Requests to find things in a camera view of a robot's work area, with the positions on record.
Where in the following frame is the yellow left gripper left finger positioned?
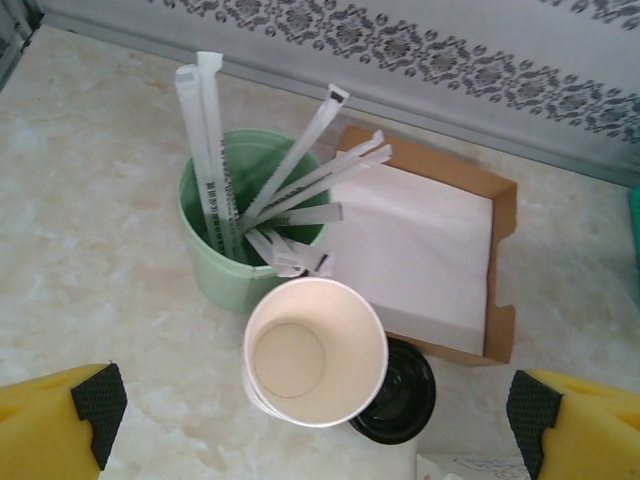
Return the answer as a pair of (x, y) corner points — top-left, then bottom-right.
(0, 362), (128, 480)

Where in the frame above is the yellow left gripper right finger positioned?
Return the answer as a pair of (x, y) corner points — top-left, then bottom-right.
(506, 368), (640, 480)

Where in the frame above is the white printed paper bag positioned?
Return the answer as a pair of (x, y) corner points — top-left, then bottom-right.
(414, 439), (531, 480)

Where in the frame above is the brown cardboard tray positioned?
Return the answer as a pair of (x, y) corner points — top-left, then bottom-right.
(319, 124), (519, 369)

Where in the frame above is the black plastic cup lid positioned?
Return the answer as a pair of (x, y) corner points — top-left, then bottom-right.
(347, 335), (439, 445)

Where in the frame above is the mint green straw holder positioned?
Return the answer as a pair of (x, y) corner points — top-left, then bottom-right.
(174, 128), (334, 317)

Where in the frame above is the white napkin stack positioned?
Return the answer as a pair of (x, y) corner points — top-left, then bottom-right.
(327, 162), (499, 357)

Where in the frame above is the paper-wrapped straw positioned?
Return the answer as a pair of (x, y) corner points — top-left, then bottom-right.
(259, 143), (394, 226)
(269, 239), (309, 279)
(247, 227), (334, 277)
(174, 64), (229, 251)
(196, 51), (241, 259)
(242, 83), (350, 221)
(249, 128), (386, 221)
(272, 201), (345, 226)

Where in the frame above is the aluminium frame post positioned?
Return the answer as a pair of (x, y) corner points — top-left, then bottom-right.
(0, 0), (47, 94)

